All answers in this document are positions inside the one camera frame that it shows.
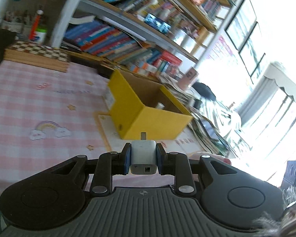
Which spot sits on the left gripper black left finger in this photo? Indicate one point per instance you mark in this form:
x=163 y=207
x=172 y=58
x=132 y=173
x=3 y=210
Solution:
x=108 y=165

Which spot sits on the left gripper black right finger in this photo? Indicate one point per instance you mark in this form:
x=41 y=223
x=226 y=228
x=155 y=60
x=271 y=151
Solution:
x=177 y=165

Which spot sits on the white USB charger cube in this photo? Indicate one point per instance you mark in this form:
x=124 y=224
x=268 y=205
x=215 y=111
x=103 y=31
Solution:
x=143 y=156

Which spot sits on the blue white spray bottle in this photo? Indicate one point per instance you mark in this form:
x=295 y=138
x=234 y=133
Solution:
x=159 y=106

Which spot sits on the yellow cardboard box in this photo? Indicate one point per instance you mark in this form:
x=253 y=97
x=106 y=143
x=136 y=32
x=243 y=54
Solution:
x=131 y=103

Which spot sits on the pink checkered table mat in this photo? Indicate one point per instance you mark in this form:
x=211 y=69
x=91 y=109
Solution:
x=47 y=117

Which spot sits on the black brown case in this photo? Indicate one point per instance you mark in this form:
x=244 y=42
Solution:
x=105 y=71

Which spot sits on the row of leaning books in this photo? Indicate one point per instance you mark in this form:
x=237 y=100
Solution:
x=100 y=39

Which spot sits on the wooden chessboard box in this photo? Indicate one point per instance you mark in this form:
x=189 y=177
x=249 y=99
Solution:
x=37 y=55

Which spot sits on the white bookshelf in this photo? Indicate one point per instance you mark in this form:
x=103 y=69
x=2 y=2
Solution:
x=183 y=27

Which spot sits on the white green-lidded jar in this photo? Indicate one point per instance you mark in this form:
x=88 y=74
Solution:
x=39 y=35

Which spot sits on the red tassel ornament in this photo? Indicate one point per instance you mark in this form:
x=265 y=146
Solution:
x=35 y=24

